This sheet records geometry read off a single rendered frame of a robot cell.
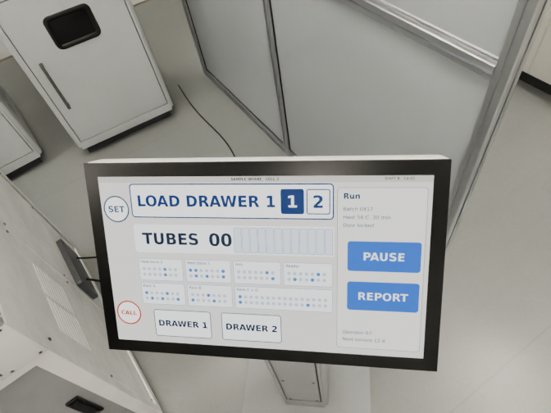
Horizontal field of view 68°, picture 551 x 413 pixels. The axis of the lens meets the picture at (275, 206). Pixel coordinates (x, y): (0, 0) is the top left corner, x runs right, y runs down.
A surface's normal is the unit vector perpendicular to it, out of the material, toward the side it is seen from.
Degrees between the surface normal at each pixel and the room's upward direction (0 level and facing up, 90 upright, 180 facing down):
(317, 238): 50
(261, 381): 5
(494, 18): 90
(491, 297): 0
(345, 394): 5
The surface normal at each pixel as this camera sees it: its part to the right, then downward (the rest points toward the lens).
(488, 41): -0.83, 0.50
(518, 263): -0.12, -0.60
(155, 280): -0.16, 0.23
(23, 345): 0.60, 0.59
